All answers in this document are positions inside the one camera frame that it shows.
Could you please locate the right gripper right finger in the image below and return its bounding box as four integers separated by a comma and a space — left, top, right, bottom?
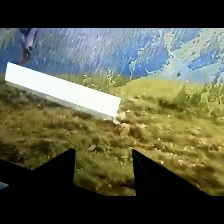
131, 148, 210, 197

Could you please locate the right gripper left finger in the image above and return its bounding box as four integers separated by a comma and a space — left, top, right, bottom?
30, 148, 77, 197

